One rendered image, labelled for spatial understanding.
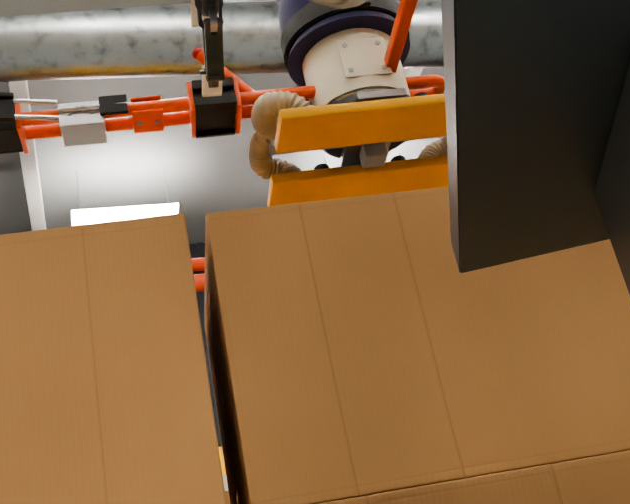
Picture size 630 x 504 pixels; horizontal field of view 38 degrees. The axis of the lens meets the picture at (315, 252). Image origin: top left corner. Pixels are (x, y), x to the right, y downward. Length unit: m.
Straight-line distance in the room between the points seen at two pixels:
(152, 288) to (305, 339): 0.20
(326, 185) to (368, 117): 0.20
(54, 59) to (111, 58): 0.41
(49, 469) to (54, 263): 0.26
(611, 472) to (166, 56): 6.32
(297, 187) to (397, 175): 0.18
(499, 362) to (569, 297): 0.14
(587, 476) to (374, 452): 0.26
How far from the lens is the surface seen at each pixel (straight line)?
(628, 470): 1.24
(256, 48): 7.36
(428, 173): 1.64
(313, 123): 1.42
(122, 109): 1.53
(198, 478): 1.11
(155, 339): 1.17
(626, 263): 0.84
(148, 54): 7.24
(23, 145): 1.58
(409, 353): 1.19
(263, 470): 1.13
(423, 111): 1.47
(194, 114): 1.54
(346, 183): 1.61
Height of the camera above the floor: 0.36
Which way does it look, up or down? 25 degrees up
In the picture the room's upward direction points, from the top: 12 degrees counter-clockwise
